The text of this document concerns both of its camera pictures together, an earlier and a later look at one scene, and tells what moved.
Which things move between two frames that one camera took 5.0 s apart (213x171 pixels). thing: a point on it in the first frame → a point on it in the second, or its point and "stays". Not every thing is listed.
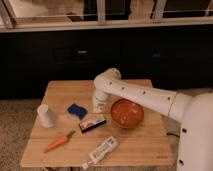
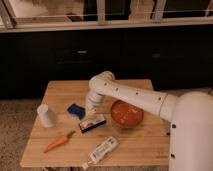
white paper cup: x=46 y=117 stays
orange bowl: x=127 y=113 stays
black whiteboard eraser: x=91 y=124 stays
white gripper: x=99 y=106 → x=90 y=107
